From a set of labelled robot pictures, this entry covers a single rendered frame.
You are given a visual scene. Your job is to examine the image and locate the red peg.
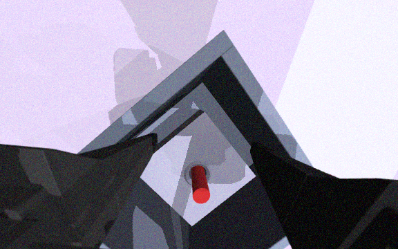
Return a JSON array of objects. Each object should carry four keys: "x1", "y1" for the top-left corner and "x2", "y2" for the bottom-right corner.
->
[{"x1": 191, "y1": 165, "x2": 210, "y2": 204}]

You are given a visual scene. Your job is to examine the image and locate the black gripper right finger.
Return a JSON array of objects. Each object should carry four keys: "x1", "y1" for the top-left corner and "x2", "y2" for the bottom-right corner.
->
[{"x1": 250, "y1": 142, "x2": 398, "y2": 249}]

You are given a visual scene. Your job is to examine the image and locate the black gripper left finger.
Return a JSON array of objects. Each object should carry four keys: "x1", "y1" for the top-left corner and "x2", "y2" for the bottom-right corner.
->
[{"x1": 0, "y1": 133, "x2": 158, "y2": 248}]

